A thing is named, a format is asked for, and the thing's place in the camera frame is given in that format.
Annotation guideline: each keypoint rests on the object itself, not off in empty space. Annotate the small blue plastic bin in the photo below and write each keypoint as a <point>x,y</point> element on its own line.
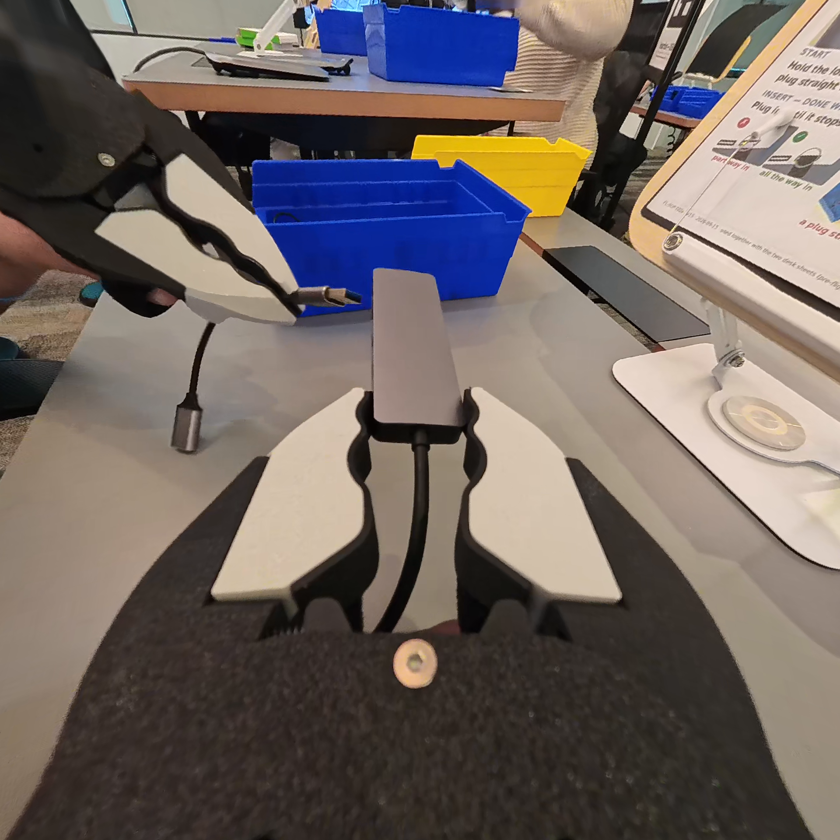
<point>689,102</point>

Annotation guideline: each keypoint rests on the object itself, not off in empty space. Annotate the green box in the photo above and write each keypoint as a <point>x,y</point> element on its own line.
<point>246,36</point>

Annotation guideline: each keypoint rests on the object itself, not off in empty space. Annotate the yellow plastic bin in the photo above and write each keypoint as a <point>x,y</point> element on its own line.
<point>525,177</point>

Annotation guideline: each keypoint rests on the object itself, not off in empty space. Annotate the black desk panel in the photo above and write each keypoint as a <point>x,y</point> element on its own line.
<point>623,295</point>

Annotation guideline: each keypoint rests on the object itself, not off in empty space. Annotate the person's left hand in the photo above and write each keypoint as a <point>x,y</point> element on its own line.
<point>26,256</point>

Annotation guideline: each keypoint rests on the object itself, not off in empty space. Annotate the black sign stand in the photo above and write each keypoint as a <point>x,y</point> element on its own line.
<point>669,39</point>

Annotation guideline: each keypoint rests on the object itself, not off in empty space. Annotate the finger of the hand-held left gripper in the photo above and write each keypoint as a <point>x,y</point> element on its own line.
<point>229,216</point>
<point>197,275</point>

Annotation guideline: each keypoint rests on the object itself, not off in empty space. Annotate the black office chair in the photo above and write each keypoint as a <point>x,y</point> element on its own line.
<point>613,151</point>

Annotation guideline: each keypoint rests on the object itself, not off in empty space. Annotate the printed instruction sheet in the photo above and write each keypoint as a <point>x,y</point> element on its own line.
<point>774,197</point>

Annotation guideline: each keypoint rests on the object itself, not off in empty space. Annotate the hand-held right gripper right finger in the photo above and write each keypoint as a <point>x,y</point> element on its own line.
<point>531,518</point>

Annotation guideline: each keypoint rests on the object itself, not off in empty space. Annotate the dark flat tablet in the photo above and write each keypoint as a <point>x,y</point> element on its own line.
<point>275,65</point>

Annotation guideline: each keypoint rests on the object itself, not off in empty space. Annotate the grey usb hub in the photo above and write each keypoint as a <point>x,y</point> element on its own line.
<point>410,341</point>

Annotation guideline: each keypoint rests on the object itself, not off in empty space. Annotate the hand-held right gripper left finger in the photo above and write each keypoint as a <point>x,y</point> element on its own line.
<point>295,518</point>

